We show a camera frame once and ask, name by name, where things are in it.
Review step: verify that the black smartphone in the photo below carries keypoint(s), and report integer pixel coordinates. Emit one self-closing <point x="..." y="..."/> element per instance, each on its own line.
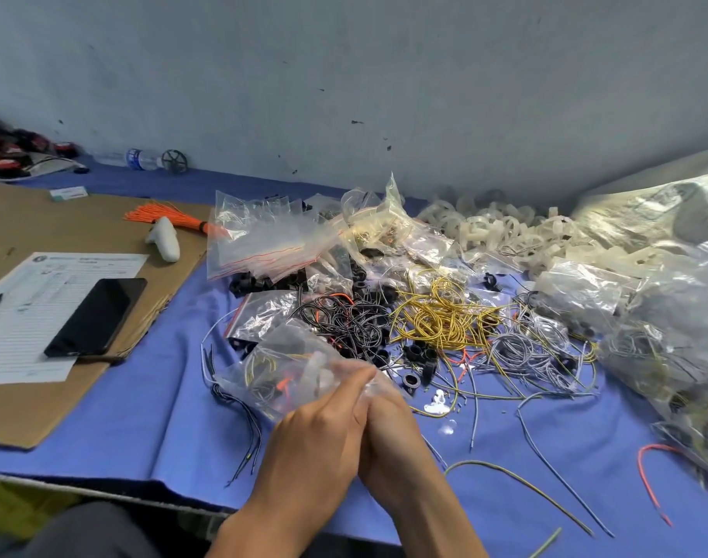
<point x="95" y="317"/>

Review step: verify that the blue cloth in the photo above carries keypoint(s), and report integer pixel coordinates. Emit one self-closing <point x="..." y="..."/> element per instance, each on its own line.
<point x="156" y="424"/>

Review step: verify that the black round wheel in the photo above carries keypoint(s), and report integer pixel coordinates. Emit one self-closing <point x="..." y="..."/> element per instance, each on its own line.
<point x="175" y="161"/>

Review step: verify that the heap of plastic bags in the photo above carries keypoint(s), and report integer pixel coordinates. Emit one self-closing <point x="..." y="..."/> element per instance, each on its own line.
<point x="383" y="232"/>

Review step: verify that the clear zip plastic bag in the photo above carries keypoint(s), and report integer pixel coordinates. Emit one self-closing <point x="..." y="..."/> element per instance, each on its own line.
<point x="272" y="372"/>

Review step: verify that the pile of black plastic rings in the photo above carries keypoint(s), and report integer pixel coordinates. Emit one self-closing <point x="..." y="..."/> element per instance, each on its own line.
<point x="249" y="282"/>

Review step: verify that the person's left hand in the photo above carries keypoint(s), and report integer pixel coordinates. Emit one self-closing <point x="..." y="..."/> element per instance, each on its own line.
<point x="319" y="453"/>

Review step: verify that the clear plastic water bottle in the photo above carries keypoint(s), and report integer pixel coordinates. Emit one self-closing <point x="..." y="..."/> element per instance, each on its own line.
<point x="131" y="160"/>

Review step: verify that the brown cardboard sheet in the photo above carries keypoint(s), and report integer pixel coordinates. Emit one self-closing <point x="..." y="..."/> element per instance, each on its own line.
<point x="63" y="226"/>

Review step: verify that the stack of plastic bags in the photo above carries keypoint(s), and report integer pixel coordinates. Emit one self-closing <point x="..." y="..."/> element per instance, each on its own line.
<point x="261" y="236"/>

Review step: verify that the small white label card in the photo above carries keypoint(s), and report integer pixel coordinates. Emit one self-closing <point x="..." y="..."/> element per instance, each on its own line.
<point x="69" y="193"/>

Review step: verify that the pile of white plastic wheels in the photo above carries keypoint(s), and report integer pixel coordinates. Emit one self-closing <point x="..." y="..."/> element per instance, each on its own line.
<point x="505" y="232"/>

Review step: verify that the white handheld device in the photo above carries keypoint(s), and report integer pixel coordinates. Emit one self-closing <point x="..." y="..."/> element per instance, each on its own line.
<point x="163" y="240"/>

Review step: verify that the red-zip plastic bag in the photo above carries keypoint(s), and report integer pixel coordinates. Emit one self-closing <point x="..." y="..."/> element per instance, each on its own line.
<point x="261" y="314"/>

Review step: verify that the white paper sheet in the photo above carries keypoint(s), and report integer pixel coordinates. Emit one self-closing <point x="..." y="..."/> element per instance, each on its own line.
<point x="23" y="314"/>

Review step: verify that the orange tie bundle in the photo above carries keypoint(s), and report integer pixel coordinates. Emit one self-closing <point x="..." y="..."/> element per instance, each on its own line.
<point x="162" y="215"/>

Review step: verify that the person's right hand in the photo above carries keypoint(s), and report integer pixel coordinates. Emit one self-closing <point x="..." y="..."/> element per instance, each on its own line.
<point x="395" y="453"/>

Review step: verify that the pile of large plastic bags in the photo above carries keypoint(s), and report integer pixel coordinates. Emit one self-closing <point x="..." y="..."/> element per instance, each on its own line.
<point x="668" y="261"/>

